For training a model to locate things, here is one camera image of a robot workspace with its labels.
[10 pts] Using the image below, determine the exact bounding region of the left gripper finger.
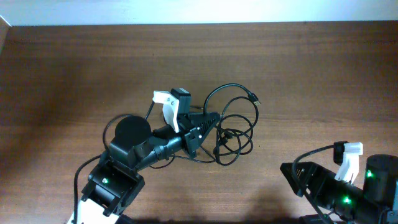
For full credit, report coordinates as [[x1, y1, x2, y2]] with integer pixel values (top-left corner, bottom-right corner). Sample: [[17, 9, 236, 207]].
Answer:
[[171, 88, 192, 114], [187, 112, 221, 146]]

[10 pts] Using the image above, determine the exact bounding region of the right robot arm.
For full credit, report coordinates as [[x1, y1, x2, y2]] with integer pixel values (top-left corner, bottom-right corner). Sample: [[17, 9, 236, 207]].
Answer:
[[296, 154, 397, 223]]

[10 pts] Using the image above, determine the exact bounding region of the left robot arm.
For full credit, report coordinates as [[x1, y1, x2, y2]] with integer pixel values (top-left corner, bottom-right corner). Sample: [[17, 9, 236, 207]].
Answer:
[[69, 88, 221, 223]]

